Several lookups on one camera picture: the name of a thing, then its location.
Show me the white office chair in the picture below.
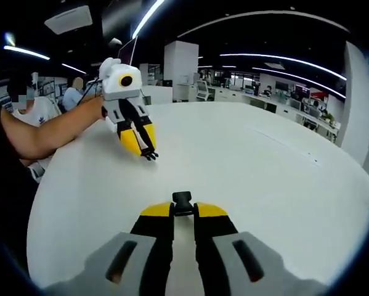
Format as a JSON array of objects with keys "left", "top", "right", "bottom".
[{"left": 196, "top": 80, "right": 216, "bottom": 102}]

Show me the black plastic buckle pronged part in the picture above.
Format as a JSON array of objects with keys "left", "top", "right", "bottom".
[{"left": 139, "top": 147, "right": 160, "bottom": 162}]

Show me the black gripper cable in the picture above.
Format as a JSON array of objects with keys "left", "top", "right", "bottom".
[{"left": 78, "top": 78, "right": 104, "bottom": 103}]

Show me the black plastic buckle socket part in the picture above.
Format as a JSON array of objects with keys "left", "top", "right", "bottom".
[{"left": 171, "top": 191, "right": 193, "bottom": 217}]

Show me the white ceiling air conditioner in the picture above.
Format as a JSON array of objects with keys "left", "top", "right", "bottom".
[{"left": 44, "top": 5, "right": 94, "bottom": 35}]

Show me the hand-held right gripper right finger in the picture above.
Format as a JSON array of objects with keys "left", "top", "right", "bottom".
[{"left": 193, "top": 202, "right": 290, "bottom": 296}]

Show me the white grey device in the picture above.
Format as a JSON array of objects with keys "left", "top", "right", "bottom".
[{"left": 26, "top": 161, "right": 47, "bottom": 183}]

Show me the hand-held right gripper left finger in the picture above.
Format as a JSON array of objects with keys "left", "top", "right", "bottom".
[{"left": 79, "top": 202, "right": 176, "bottom": 296}]

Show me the long ceiling light strip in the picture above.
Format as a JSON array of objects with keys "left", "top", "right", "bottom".
[{"left": 131, "top": 0, "right": 167, "bottom": 39}]

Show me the person's dark shirt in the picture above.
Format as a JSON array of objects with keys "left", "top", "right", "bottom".
[{"left": 0, "top": 101, "right": 41, "bottom": 280}]

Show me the row of office desks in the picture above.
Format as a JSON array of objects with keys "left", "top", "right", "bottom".
[{"left": 214, "top": 88, "right": 339, "bottom": 140}]

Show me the dark computer monitor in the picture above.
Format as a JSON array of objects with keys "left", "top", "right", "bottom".
[{"left": 117, "top": 36, "right": 139, "bottom": 67}]

